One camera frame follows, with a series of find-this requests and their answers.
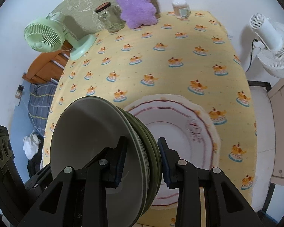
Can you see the glass jar black lid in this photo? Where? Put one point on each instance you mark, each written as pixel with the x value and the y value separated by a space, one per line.
pixel 109 15

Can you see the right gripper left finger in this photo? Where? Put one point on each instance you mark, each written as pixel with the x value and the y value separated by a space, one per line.
pixel 78 197

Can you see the white standing fan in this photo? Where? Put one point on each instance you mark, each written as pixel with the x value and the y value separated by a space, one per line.
pixel 271 34

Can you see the orange wooden chair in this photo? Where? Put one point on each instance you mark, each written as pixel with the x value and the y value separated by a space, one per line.
pixel 48 66

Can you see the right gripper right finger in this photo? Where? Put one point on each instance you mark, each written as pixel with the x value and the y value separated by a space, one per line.
pixel 224 205

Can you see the blue plaid cloth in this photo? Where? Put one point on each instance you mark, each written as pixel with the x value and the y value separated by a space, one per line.
pixel 41 98

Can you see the purple plush toy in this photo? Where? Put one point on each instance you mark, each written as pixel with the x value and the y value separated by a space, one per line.
pixel 137 13

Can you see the green desk fan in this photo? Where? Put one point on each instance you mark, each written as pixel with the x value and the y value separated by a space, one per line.
pixel 48 34

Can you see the cotton swab container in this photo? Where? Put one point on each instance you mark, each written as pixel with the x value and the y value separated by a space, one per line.
pixel 181 9

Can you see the green cartoon mat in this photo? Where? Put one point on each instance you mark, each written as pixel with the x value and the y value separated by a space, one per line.
pixel 80 16

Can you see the beige door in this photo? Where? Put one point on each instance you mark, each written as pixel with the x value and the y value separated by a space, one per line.
pixel 276 96

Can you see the yellow patterned tablecloth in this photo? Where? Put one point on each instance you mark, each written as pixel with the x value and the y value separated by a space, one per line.
pixel 183 80

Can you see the wall power socket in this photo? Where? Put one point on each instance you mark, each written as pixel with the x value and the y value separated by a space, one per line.
pixel 19 92

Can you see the white crumpled cloth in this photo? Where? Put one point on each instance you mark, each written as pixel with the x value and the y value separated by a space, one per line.
pixel 31 145

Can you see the scalloped yellow flower plate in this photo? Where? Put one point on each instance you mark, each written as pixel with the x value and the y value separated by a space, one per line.
pixel 203 127

